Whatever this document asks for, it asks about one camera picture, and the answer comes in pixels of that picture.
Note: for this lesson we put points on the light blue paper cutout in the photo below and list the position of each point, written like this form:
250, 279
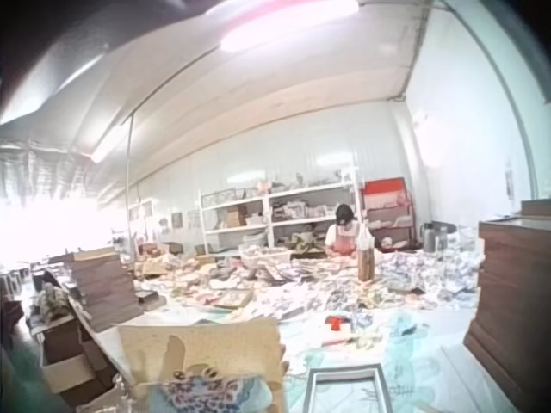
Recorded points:
406, 324

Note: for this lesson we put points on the grey metal pole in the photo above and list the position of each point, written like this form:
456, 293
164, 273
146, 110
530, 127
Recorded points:
129, 180

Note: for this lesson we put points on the ceiling light tube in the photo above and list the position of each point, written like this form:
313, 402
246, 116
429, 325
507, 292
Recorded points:
103, 148
275, 28

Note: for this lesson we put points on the grey drinking bottle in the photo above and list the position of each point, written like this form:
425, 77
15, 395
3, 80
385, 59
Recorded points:
442, 239

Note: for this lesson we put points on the person's right hand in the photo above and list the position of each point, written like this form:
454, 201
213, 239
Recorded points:
286, 373

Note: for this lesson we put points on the white basket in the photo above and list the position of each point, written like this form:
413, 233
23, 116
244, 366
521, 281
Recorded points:
267, 260

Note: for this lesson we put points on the red hand tool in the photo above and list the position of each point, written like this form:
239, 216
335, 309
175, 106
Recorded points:
336, 322

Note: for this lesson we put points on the grey picture frame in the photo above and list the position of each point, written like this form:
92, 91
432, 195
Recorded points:
308, 389

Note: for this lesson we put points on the person's right fingers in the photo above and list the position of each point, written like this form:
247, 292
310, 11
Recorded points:
286, 373

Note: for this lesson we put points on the heap of patterned paper pieces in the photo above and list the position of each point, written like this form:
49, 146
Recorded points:
336, 279

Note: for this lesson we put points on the tall brown bottle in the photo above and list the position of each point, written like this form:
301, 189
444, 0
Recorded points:
366, 260

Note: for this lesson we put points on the red display rack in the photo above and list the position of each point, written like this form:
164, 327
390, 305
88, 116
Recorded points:
387, 211

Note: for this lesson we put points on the framed picture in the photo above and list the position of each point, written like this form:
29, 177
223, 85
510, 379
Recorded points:
234, 299

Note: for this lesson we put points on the grey thermos flask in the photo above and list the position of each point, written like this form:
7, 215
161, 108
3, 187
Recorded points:
429, 238

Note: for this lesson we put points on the white shelf with goods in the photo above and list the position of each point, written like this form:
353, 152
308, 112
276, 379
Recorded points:
280, 215

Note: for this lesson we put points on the beige card sheet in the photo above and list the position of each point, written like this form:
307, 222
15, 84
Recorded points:
215, 344

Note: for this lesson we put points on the tall stack of brown frames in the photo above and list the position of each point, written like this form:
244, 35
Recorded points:
512, 310

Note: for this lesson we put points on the green patterned cloth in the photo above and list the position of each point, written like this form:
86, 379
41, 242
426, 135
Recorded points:
53, 301

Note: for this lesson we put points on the blue patterned paper cutout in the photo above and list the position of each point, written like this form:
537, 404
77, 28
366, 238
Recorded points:
215, 393

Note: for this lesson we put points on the open cardboard box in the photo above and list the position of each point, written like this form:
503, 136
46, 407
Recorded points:
69, 365

